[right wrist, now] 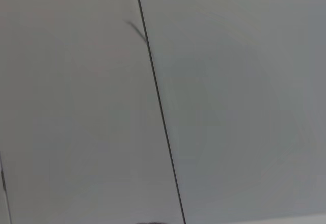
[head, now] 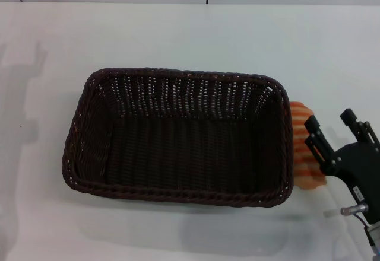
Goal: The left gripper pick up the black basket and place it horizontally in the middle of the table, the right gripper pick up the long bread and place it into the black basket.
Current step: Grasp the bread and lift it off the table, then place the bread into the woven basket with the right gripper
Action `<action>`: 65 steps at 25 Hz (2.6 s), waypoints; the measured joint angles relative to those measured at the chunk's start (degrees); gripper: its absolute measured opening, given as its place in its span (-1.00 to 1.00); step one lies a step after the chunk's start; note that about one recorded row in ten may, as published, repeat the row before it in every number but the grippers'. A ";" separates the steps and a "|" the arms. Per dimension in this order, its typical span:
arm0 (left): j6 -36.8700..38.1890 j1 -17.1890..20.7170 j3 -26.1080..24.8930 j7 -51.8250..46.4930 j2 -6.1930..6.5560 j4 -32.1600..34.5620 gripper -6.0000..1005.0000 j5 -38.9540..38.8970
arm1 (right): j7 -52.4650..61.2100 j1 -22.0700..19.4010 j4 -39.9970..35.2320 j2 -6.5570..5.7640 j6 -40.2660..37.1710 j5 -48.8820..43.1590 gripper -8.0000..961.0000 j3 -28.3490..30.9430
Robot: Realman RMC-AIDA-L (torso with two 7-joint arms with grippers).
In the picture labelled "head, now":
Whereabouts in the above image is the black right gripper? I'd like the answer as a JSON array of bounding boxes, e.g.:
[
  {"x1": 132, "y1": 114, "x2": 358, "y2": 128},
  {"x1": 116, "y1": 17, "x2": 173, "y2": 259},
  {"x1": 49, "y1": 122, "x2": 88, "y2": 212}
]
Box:
[{"x1": 303, "y1": 108, "x2": 380, "y2": 225}]

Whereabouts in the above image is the black woven rectangular basket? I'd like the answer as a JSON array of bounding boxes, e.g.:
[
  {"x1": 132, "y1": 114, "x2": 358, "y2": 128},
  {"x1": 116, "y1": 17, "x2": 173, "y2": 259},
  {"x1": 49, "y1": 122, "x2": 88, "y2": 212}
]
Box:
[{"x1": 61, "y1": 67, "x2": 296, "y2": 209}]

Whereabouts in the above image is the orange striped bread loaf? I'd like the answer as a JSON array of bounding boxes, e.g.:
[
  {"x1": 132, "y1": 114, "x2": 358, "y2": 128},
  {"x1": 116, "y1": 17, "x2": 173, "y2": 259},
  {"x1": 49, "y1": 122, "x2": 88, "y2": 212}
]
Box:
[{"x1": 289, "y1": 101, "x2": 328, "y2": 191}]

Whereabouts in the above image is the silver cable connector plug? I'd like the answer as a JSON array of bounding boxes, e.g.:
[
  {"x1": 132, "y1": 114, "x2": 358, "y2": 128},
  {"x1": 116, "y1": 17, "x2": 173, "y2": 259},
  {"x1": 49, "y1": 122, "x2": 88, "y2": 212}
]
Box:
[{"x1": 340, "y1": 203, "x2": 369, "y2": 217}]

